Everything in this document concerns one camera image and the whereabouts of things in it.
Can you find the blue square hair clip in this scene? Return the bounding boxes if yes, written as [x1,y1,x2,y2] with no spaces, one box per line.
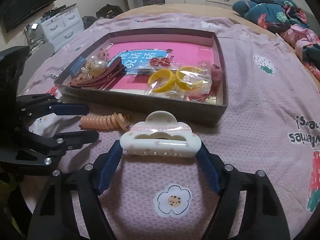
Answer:
[70,56,86,77]

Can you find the orange spiral hair tie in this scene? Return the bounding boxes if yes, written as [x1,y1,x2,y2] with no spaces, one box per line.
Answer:
[80,112,131,132]

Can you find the dark red hair comb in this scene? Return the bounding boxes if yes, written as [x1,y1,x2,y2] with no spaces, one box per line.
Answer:
[69,64,125,88]

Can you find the white cloud claw clip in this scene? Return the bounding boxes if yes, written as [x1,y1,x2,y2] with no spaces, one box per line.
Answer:
[120,111,202,158]

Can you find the red cherry earrings card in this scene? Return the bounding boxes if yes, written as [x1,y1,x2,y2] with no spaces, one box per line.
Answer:
[149,57,171,67]

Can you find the yellow hoop earrings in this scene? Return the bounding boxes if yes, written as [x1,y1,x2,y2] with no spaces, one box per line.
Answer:
[145,66,212,98]

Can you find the dotted mesh bow hair clip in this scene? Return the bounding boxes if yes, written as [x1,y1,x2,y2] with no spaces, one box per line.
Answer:
[69,49,109,85]

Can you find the pearl earrings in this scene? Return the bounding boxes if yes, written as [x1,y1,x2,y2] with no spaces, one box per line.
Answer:
[183,94,217,105]

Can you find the grey chair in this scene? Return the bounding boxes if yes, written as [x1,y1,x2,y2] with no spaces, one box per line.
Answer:
[17,42,54,95]

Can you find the white drawer cabinet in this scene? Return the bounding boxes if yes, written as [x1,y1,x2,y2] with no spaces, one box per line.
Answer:
[40,4,85,53]

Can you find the pink strawberry print blanket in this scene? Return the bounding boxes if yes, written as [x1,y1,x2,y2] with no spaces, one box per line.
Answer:
[23,14,319,239]

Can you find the black bag on floor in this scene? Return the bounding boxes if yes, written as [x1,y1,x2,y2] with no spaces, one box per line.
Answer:
[96,4,123,19]

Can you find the shallow cardboard tray box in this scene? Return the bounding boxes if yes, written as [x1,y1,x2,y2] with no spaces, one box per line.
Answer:
[56,28,228,127]

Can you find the teal floral quilt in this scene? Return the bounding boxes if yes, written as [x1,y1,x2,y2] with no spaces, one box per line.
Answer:
[233,0,319,79]

